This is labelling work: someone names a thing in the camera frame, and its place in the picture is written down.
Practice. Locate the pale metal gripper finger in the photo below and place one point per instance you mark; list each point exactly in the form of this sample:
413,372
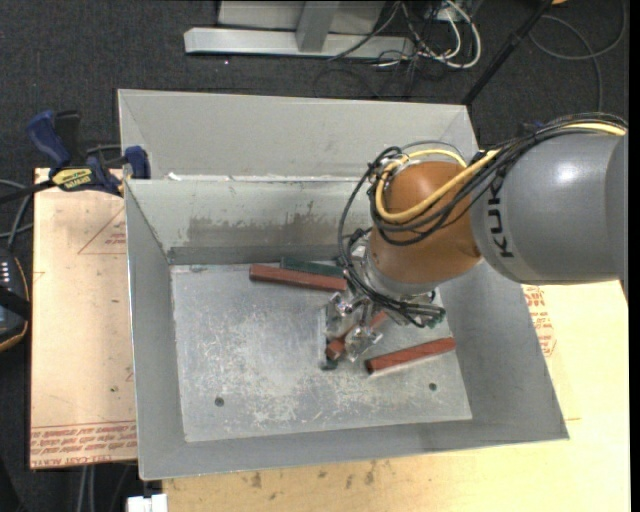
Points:
337,314
362,341

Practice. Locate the dark green flat block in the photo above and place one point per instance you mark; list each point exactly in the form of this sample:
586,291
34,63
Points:
310,266

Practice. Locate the grey metal bin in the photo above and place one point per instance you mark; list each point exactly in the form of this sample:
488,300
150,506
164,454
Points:
260,350

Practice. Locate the brown cardboard board, red print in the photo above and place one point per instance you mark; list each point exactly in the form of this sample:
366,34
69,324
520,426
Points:
80,310

